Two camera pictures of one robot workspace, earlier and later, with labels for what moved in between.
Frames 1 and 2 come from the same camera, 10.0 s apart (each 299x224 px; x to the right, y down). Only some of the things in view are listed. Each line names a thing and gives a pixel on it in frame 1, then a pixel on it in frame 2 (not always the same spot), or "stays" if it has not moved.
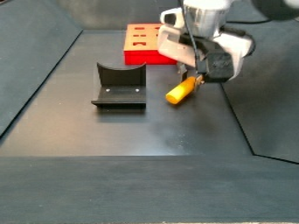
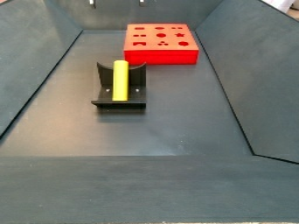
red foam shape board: [141, 45] stays
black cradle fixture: [123, 89] stays
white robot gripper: [180, 51] -> [91, 3]
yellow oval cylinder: [181, 91] -> [120, 80]
